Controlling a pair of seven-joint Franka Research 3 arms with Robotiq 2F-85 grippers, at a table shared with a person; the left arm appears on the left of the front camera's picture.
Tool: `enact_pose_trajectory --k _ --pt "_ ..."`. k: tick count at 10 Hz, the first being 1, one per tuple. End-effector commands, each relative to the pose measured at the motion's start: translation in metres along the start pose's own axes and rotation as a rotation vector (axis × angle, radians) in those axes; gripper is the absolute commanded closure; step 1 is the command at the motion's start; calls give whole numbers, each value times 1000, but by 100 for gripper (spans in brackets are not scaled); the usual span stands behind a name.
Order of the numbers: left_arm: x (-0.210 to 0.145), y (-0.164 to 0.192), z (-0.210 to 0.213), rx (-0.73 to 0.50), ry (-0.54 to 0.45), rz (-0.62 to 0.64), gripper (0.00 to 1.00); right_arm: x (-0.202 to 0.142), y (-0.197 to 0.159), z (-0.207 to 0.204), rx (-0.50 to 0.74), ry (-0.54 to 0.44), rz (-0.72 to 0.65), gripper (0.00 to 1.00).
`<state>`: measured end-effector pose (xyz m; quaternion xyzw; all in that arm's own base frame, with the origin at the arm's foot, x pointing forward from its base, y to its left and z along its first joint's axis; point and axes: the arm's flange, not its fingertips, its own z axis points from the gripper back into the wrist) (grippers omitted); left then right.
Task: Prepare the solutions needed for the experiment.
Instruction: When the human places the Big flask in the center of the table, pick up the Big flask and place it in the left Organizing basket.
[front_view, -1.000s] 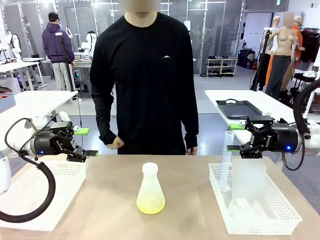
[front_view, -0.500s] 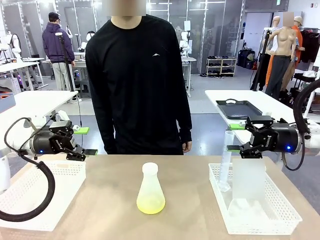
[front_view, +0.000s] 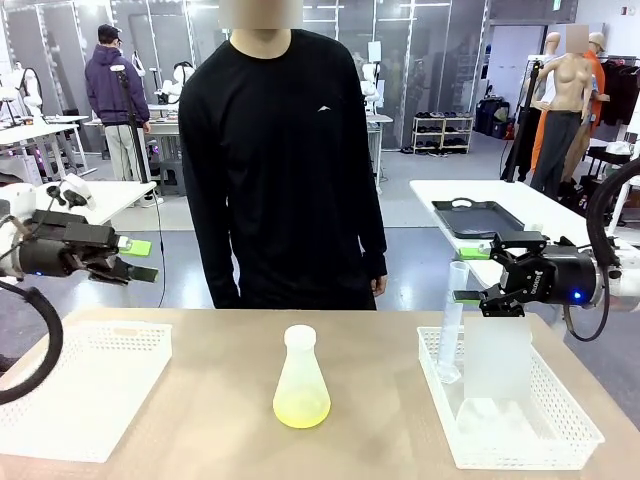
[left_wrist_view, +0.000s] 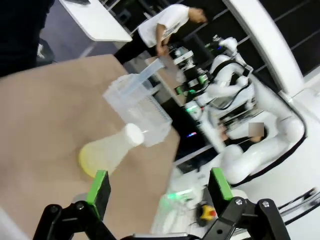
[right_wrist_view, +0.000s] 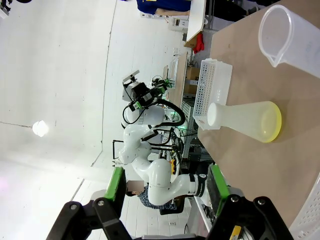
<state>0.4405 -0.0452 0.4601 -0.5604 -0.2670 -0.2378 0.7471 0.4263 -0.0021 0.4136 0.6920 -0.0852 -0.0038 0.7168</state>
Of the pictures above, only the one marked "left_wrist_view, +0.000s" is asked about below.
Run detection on person in white t-shirt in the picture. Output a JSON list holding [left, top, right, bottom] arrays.
[[113, 4, 209, 66]]

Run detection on yellow emergency stop button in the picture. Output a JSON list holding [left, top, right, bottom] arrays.
[[198, 204, 218, 222]]

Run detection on seated person dark clothes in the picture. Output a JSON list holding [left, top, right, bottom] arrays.
[[219, 121, 270, 148]]

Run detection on translucent plastic conical flask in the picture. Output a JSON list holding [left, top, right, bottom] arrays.
[[78, 129, 141, 179]]

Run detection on clear plastic beaker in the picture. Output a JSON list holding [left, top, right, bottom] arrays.
[[103, 74, 153, 126]]

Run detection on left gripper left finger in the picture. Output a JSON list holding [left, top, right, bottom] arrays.
[[32, 169, 120, 240]]

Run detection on white round flask cap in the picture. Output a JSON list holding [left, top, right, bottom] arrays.
[[124, 123, 145, 148]]

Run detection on white side table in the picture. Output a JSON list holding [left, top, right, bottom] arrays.
[[59, 0, 133, 43]]

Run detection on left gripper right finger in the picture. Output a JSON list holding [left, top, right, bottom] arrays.
[[202, 167, 292, 240]]

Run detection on clear plastic graduated cylinder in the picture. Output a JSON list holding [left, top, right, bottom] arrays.
[[119, 58, 166, 97]]

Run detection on person in black sweater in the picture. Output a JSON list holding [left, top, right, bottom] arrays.
[[0, 0, 56, 78]]

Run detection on white perforated plastic basket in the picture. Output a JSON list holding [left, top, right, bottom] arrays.
[[102, 73, 174, 148]]

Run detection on white robot with black joints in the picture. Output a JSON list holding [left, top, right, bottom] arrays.
[[197, 36, 257, 111]]

